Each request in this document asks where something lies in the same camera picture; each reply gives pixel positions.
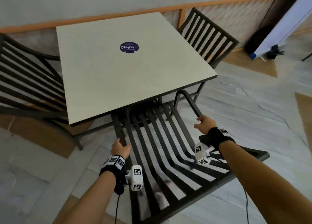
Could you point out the person's left hand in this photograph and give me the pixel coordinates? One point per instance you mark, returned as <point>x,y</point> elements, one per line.
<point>120,150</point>

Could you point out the person's right hand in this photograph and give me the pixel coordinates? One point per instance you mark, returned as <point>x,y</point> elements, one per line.
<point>206,125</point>

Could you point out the black slatted chair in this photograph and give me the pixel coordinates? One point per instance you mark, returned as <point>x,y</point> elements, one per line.
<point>118,130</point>
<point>29,113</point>
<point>217,27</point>

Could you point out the person's right forearm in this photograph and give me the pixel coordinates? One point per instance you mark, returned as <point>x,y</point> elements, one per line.
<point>256,182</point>

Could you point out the person's left forearm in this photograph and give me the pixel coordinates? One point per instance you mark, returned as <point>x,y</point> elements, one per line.
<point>90,202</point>

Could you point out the cream square table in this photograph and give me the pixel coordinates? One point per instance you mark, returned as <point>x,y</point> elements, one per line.
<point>122,80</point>

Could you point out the black bag on floor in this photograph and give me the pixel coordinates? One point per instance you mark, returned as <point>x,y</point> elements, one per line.
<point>256,41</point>

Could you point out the black banner foot clamp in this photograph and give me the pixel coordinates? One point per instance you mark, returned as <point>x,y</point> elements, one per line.
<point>274,52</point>

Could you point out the round purple sticker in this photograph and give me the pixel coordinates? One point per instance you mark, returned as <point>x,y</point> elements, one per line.
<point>129,47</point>

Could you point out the orange framed lattice panel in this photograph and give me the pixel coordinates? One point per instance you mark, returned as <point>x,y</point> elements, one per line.
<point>243,19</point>

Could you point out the white banner with blue cap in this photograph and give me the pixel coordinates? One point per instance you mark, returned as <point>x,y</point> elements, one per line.
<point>285,26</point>

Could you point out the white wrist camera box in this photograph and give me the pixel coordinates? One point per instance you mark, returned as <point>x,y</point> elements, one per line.
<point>202,155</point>
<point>136,180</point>

